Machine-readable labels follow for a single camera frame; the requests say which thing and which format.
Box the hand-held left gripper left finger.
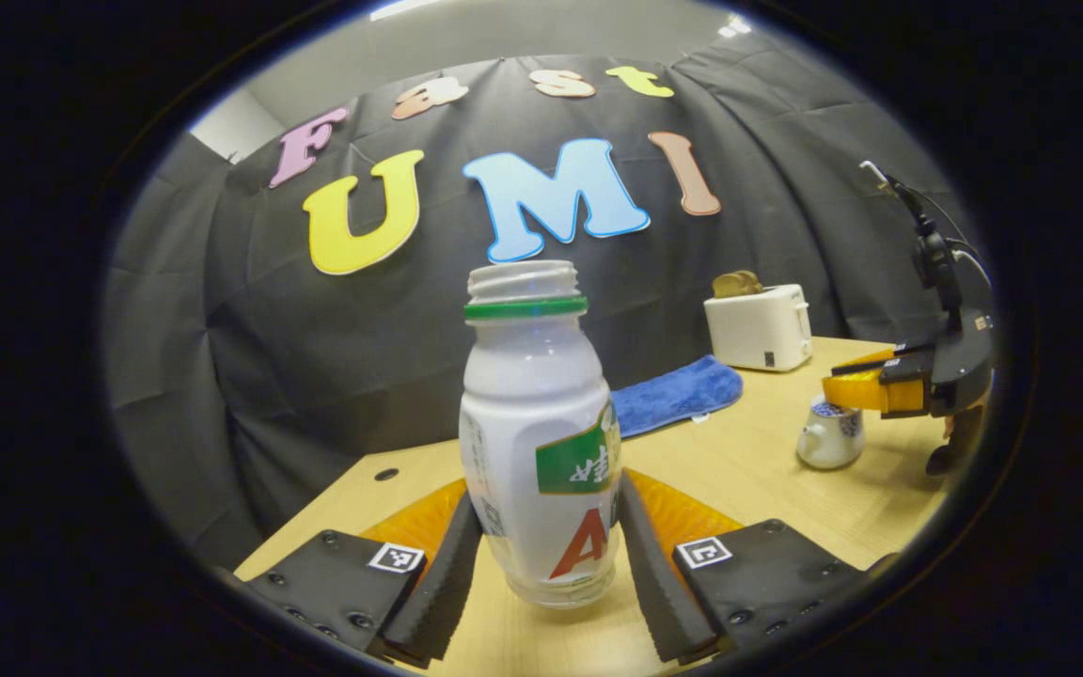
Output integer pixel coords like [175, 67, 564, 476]
[236, 477, 486, 670]

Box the white toaster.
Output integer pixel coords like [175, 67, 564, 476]
[703, 284, 813, 373]

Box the white cable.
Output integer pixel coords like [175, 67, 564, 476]
[950, 246, 992, 288]

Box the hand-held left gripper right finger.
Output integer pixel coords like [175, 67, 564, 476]
[617, 467, 900, 665]

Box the white water bottle green label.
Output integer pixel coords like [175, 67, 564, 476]
[459, 260, 624, 608]

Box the blue towel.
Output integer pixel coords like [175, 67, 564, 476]
[609, 354, 745, 440]

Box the white blue-patterned teacup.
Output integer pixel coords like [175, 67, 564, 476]
[796, 406, 867, 471]

